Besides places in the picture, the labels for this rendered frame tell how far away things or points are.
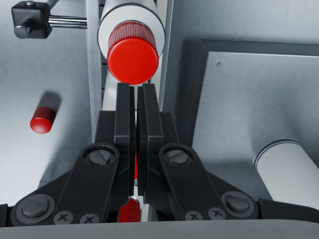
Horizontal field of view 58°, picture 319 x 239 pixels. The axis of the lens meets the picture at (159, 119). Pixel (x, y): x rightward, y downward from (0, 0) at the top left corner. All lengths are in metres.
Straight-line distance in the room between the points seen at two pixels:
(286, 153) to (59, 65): 0.39
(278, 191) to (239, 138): 0.10
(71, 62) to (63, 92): 0.05
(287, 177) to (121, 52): 0.37
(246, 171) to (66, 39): 0.39
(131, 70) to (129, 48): 0.01
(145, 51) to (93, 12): 0.13
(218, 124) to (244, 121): 0.04
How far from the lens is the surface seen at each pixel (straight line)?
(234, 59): 0.43
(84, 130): 0.53
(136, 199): 0.32
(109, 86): 0.31
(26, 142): 0.57
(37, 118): 0.49
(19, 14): 0.31
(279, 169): 0.51
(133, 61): 0.18
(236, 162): 0.55
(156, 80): 0.38
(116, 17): 0.22
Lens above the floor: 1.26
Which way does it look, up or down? 56 degrees down
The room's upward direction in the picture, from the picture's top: 170 degrees clockwise
